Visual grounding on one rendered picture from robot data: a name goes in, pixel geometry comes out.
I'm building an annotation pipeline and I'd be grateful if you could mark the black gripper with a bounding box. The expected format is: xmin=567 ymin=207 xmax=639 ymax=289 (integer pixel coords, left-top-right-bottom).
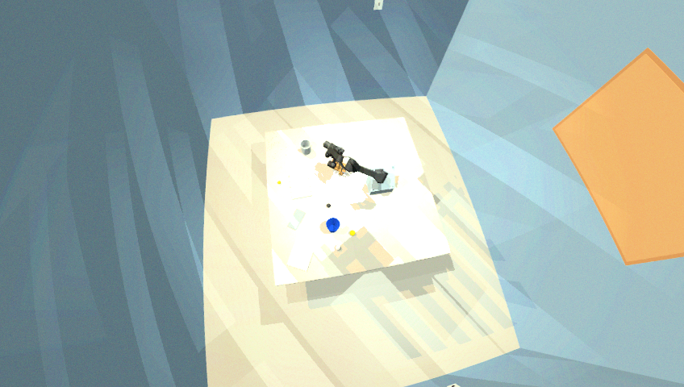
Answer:
xmin=327 ymin=147 xmax=344 ymax=168

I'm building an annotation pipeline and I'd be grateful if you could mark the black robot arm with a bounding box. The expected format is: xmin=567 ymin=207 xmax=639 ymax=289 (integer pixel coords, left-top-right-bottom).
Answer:
xmin=323 ymin=141 xmax=388 ymax=184

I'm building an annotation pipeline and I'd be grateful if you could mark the blue cup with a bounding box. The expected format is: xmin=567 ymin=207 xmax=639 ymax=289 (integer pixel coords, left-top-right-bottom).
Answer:
xmin=326 ymin=218 xmax=340 ymax=233

